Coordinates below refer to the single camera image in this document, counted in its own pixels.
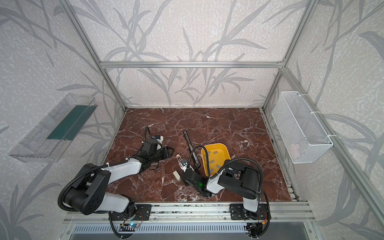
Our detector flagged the pink mini stapler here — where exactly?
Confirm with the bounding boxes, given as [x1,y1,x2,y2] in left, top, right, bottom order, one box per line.
[176,154,183,163]

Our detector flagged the black stapler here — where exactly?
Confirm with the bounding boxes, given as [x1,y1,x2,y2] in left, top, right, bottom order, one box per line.
[183,130,201,168]

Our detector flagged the clear acrylic wall shelf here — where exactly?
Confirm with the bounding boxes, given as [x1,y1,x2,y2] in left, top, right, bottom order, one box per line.
[9,94,98,163]

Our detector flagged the pink object in basket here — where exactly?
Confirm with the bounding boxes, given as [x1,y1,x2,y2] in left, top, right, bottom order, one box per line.
[289,144,300,160]

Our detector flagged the white wire mesh basket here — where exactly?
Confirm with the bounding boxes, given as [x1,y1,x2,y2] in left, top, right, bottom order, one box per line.
[272,91,334,164]

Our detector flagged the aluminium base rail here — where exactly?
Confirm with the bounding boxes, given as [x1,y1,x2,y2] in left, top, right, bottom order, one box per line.
[61,201,316,224]

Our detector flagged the yellow plastic tray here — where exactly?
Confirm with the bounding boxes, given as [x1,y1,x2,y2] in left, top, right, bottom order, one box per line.
[201,143,231,177]

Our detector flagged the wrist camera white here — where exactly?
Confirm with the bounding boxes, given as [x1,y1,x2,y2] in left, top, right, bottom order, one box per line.
[179,159,189,172]
[152,135,164,145]

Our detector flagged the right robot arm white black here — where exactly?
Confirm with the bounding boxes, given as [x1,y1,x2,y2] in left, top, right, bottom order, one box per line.
[177,143,269,223]

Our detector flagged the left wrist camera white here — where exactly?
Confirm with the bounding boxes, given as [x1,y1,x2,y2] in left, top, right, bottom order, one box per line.
[152,135,164,145]

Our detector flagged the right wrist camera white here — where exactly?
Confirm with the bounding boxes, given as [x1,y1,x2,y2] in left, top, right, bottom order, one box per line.
[179,159,189,172]

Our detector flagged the left circuit board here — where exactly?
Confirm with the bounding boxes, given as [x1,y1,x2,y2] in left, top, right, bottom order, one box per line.
[119,222,141,232]

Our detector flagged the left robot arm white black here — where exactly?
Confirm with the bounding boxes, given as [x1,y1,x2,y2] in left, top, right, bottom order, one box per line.
[58,127,175,218]

